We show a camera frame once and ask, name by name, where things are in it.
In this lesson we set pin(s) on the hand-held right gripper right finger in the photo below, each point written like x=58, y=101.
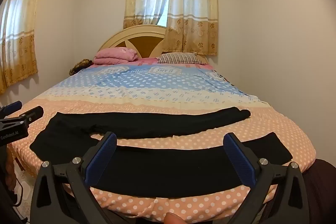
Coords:
x=237, y=158

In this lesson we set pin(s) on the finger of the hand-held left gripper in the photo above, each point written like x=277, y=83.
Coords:
x=14, y=105
x=34, y=112

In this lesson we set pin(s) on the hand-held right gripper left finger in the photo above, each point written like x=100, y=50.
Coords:
x=101, y=158

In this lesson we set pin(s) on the black pants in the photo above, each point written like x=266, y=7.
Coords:
x=157, y=124

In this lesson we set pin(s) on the person's right hand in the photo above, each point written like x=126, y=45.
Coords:
x=172, y=218

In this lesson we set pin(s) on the beige side window curtain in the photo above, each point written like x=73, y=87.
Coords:
x=18, y=43

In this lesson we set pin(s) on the dark patterned cushion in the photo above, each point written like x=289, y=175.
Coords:
x=80, y=66

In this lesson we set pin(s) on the bed with polka-dot sheet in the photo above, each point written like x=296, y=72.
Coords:
x=157, y=92

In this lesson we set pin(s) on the person's dark trouser leg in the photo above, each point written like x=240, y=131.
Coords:
x=321, y=187

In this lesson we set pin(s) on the folded pink blanket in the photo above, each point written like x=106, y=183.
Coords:
x=115, y=56

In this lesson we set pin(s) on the striped pillow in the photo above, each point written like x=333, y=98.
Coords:
x=178, y=58

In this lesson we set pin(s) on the cream wooden headboard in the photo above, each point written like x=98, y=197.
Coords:
x=141, y=43

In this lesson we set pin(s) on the wide beige floral curtain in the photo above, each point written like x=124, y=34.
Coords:
x=194, y=16

